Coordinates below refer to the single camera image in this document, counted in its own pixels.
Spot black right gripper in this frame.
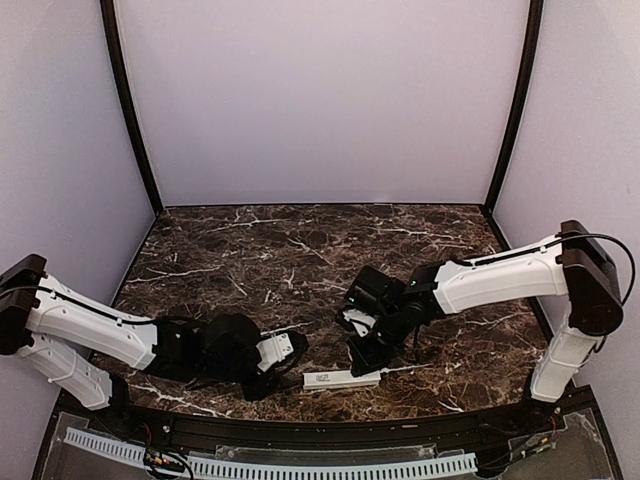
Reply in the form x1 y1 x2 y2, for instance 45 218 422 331
346 306 411 377

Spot white remote control body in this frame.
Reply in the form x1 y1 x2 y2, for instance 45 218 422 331
303 370 382 391

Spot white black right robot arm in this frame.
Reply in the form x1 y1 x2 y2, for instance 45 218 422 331
345 220 631 434

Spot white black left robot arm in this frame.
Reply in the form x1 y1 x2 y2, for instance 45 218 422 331
1 254 308 436

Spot left small circuit board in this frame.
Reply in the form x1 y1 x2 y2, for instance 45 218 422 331
143 449 185 474

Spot small circuit board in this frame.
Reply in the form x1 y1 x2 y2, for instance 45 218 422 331
143 449 185 474
519 437 556 459

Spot right small circuit board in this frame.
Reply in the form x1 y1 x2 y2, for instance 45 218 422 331
519 437 556 459

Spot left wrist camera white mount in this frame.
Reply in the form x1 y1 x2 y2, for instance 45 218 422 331
256 333 294 373

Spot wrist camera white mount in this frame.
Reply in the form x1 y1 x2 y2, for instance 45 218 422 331
335 307 376 337
256 333 294 373

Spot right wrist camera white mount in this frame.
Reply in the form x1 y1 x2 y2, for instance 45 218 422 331
335 307 376 337

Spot black curved front table rail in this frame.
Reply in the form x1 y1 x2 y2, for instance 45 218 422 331
91 369 557 449

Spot white slotted cable duct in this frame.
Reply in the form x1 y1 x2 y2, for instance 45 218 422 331
64 428 478 479

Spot black right corner frame post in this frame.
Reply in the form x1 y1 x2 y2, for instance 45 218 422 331
483 0 544 215

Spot black corner frame post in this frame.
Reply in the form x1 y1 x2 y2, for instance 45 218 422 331
483 0 544 215
99 0 164 216

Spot black left corner frame post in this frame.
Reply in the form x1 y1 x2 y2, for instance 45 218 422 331
99 0 164 216

